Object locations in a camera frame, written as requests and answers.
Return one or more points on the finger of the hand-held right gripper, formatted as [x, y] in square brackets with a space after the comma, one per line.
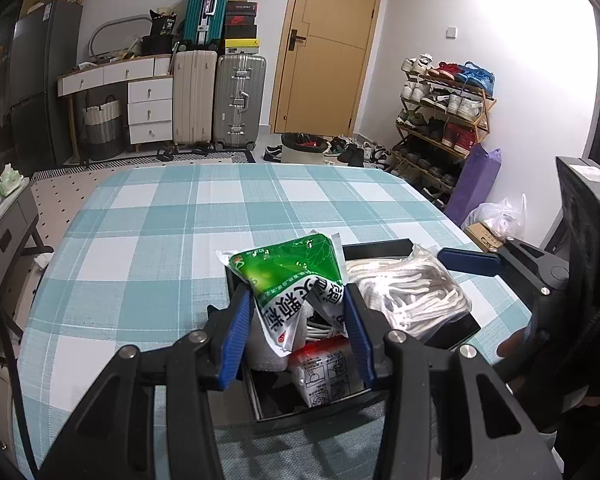
[467, 260]

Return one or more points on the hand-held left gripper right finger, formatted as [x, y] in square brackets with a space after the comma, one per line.
[357, 335]

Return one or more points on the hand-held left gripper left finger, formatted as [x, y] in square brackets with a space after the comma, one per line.
[235, 340]

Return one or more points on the white foam block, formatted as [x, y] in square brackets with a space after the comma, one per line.
[265, 355]

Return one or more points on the red white packet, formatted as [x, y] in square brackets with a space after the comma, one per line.
[325, 375]

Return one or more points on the black cardboard box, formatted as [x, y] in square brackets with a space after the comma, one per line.
[280, 400]

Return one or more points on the green white packet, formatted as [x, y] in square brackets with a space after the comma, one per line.
[290, 270]

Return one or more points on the person's right hand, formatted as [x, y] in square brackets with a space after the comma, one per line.
[512, 345]

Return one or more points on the brown cardboard box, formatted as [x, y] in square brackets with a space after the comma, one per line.
[482, 237]

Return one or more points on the white plastic bag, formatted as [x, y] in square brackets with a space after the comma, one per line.
[500, 215]

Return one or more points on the purple bag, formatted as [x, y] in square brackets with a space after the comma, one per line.
[475, 185]

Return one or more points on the wooden shoe rack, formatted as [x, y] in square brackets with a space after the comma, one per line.
[488, 110]

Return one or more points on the scattered loose shoes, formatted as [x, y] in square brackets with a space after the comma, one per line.
[350, 152]

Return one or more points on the white trash bin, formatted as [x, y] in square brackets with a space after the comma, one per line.
[300, 152]

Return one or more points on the silver suitcase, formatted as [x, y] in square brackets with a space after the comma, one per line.
[240, 100]

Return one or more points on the wooden door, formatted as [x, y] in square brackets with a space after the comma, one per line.
[330, 60]

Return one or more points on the beige suitcase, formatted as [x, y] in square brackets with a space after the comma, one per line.
[195, 100]

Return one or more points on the white drawer desk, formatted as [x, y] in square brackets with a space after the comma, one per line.
[150, 110]

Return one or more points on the grey white laundry basket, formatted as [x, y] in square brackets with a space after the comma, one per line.
[102, 130]

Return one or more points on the grey side cabinet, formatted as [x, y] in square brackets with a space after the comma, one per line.
[10, 230]

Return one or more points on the green tissue pack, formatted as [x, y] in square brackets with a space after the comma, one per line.
[12, 180]

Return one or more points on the stack of shoe boxes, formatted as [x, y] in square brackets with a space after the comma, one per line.
[240, 20]

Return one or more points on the black paper bag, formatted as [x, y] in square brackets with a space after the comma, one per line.
[162, 25]

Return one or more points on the teal suitcase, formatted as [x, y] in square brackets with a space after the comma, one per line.
[205, 10]

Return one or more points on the oval mirror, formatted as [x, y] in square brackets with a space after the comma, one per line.
[120, 20]

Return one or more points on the grey refrigerator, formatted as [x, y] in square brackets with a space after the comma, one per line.
[40, 60]

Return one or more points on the white light switch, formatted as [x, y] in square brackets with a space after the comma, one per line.
[450, 32]

